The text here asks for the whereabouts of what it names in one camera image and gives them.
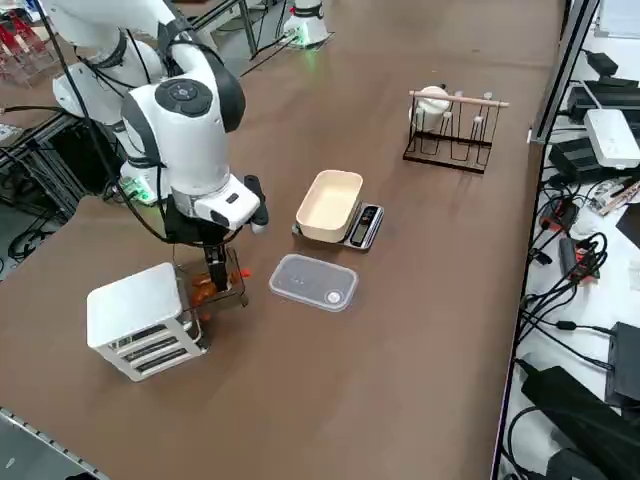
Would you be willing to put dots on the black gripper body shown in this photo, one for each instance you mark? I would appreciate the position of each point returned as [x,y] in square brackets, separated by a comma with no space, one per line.
[185,230]

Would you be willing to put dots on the brown toy chicken drumstick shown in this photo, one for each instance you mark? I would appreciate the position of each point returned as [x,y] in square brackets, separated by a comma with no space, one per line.
[201,292]

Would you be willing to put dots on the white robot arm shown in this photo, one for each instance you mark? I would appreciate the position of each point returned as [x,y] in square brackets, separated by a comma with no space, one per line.
[307,25]
[190,150]

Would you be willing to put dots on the silver digital kitchen scale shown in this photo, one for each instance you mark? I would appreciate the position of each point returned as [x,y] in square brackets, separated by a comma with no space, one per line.
[367,225]

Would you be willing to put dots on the white router box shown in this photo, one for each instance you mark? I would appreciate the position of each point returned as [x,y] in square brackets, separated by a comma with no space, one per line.
[612,137]

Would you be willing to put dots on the clear plastic container lid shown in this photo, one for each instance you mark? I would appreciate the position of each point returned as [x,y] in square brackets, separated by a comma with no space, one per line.
[310,280]

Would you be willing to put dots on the cream rectangular container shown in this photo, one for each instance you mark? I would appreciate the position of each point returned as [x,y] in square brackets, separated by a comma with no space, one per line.
[330,200]

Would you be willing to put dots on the red acrylic rack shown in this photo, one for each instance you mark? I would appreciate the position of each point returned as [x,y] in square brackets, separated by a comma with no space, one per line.
[15,45]

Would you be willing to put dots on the white desk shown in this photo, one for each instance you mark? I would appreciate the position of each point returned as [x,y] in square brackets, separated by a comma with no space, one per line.
[625,260]

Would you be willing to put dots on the black power adapter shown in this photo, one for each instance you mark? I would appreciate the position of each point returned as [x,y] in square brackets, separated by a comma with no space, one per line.
[602,62]

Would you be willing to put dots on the aluminium table edge rail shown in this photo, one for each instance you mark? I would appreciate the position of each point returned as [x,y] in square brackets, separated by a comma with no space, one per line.
[30,430]

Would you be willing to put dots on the aluminium camera post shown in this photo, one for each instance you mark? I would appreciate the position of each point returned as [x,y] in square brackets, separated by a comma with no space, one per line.
[565,65]

